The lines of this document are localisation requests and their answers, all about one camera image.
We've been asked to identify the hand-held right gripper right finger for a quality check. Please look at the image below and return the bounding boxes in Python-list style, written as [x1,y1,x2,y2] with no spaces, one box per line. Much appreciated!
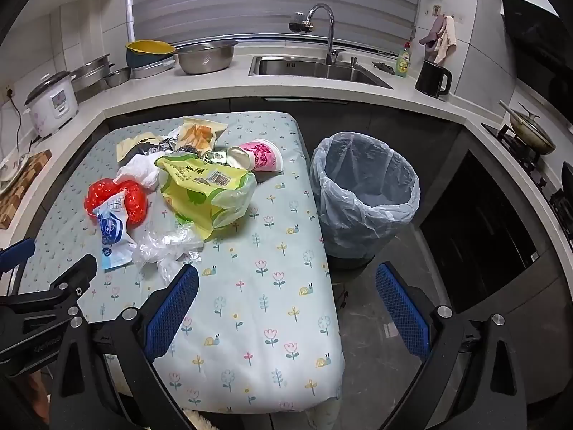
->
[375,261,529,430]

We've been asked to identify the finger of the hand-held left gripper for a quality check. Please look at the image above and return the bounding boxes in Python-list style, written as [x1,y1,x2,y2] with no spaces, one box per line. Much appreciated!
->
[0,237,37,275]
[0,254,98,323]

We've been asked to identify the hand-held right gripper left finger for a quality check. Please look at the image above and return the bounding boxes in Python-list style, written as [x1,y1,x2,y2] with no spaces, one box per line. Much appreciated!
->
[48,263,200,430]

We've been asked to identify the white blue packet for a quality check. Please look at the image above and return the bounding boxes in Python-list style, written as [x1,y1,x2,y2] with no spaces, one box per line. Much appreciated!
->
[92,190,137,272]

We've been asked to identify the clear plastic wrap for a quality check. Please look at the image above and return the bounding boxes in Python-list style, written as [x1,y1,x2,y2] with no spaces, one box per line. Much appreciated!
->
[132,226,207,285]

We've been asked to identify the red plastic bag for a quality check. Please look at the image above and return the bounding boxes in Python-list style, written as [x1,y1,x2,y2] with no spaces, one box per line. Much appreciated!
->
[84,178,149,225]

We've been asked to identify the trash bin with plastic liner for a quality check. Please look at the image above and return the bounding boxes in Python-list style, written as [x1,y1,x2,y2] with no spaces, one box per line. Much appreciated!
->
[310,132,422,272]

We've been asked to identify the yellow green snack bag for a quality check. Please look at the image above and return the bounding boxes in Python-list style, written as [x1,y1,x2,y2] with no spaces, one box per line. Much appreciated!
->
[154,151,258,240]

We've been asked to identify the white paper towel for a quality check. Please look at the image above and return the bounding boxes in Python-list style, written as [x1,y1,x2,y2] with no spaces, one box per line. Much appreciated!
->
[117,154,162,189]

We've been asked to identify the beige foil packet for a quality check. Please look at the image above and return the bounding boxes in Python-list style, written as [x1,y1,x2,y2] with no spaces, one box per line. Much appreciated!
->
[116,131,180,162]

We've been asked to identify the orange snack packet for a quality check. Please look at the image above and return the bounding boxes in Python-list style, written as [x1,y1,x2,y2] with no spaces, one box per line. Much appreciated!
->
[174,116,229,155]

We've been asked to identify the pink paper cup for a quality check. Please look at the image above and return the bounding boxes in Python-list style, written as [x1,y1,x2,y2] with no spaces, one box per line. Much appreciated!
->
[226,139,284,175]

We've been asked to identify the person's left hand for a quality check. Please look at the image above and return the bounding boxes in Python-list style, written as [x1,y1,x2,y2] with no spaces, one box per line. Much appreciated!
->
[28,367,49,417]

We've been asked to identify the round black bin stand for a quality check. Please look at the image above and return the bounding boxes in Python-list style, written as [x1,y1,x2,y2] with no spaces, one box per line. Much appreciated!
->
[326,251,381,274]

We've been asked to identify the floral print tablecloth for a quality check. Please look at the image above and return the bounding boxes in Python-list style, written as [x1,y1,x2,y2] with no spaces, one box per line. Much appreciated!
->
[18,111,345,415]

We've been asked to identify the floral white bowl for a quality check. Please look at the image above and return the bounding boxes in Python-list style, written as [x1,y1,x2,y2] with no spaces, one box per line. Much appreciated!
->
[0,152,30,189]

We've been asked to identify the wooden cutting board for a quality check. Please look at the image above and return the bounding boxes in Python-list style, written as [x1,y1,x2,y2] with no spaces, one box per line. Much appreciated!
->
[0,150,53,231]

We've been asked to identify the black built-in oven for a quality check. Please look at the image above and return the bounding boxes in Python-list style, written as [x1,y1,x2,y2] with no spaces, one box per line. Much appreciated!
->
[418,150,538,314]

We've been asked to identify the white rice cooker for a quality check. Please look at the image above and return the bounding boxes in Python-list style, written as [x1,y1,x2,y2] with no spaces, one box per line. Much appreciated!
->
[23,71,80,139]

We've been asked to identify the stacked steel pots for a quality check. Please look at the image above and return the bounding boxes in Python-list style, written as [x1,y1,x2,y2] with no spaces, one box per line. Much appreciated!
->
[71,54,112,92]

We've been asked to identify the small steel bowl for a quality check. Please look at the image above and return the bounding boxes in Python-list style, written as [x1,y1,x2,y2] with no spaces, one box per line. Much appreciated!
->
[104,67,132,88]

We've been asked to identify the black gas stove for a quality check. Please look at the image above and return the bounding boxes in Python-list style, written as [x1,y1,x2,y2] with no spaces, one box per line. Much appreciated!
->
[481,123,573,234]

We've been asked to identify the wok with lid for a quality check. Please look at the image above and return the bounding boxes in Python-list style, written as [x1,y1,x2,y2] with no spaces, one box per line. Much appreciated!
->
[499,100,557,155]

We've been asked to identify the yellow blue strainer basin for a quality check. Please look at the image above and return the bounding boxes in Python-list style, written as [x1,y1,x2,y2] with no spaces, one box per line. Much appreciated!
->
[125,39,177,69]

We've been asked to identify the black kettle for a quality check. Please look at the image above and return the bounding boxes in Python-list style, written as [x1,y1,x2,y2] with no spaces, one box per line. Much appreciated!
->
[414,59,453,98]

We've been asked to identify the green dish soap bottle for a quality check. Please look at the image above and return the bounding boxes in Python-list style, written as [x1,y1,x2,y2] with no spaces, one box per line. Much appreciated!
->
[396,41,413,78]

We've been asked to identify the steel colander bowl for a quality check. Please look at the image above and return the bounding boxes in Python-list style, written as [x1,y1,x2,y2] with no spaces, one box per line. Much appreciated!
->
[174,40,239,75]

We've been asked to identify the steel sink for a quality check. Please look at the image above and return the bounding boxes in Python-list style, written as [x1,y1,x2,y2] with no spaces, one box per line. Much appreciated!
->
[248,55,395,90]

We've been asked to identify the beige hanging cloth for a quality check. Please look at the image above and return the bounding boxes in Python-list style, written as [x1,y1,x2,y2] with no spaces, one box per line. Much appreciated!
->
[432,15,457,64]

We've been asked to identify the purple hanging cloth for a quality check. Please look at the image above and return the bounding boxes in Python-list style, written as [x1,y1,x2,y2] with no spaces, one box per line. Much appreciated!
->
[418,15,448,50]

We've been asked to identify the chrome faucet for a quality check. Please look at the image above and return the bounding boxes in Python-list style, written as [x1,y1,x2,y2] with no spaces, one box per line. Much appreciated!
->
[289,3,345,66]

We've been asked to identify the black range hood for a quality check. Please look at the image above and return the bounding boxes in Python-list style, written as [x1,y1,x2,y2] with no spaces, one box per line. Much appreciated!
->
[500,0,573,99]

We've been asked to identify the grey window blind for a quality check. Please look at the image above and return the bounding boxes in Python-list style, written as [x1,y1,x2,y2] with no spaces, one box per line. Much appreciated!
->
[127,0,424,54]

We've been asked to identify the black power cord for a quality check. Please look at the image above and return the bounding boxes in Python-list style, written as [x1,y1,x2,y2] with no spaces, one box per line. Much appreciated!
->
[9,96,41,162]

